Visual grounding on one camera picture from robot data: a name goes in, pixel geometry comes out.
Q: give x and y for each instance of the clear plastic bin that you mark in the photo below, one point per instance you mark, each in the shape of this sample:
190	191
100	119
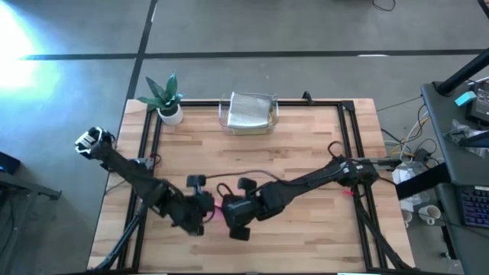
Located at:
223	118

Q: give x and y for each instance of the black flat beam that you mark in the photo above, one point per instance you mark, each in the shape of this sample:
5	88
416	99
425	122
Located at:
424	181

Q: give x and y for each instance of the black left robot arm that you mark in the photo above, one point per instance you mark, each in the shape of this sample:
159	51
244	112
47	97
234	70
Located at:
130	172

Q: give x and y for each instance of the small red connector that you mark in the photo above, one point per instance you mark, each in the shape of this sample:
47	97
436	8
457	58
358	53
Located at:
348	192

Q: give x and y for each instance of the yellow microfiber towel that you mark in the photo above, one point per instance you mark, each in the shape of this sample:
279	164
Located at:
248	131

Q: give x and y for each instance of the small black clamp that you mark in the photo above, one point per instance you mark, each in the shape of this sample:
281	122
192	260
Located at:
306	97

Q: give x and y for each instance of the green plant in white pot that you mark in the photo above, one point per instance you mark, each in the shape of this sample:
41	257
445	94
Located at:
170	110

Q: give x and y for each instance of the crumpled plastic wrap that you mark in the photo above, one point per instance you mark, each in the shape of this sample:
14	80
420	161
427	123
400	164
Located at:
462	130

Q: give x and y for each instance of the black backlit keyboard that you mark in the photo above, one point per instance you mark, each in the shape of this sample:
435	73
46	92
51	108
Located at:
475	206

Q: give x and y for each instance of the pink microfiber towel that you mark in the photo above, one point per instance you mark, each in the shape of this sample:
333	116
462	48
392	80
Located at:
218	207

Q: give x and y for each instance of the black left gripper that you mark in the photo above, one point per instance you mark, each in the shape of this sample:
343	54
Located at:
191	208

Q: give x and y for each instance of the grey furniture leg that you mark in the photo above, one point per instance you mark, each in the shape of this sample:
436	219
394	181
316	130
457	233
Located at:
30	187

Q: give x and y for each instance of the black electronic device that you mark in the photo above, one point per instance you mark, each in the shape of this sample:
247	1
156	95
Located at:
481	103

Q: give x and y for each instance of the small white cup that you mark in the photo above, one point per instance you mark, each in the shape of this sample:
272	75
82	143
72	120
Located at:
407	217

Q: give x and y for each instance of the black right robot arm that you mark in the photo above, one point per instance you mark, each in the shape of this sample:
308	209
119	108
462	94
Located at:
313	177

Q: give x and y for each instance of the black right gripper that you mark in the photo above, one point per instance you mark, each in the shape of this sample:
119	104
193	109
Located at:
240	210

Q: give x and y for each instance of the black aluminium table frame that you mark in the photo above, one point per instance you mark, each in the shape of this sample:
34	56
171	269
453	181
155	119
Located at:
324	103

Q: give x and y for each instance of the white mug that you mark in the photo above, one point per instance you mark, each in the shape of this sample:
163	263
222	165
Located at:
429	213

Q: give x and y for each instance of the dark grey side desk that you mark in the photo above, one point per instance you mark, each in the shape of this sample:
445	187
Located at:
439	110

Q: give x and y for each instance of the black slanted pole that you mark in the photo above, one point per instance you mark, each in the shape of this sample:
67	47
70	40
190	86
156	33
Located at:
462	72

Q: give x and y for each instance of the black box with blue light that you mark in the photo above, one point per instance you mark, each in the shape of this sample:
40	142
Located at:
7	164

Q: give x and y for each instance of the grey microfiber towel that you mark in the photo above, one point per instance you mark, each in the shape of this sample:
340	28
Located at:
248	110

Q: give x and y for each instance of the black power adapter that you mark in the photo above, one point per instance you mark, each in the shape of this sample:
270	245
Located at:
422	154

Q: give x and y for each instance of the clear plastic bag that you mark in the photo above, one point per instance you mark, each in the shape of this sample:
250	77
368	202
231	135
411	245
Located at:
410	172

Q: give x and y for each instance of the light blue block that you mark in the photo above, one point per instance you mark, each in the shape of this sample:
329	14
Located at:
465	98

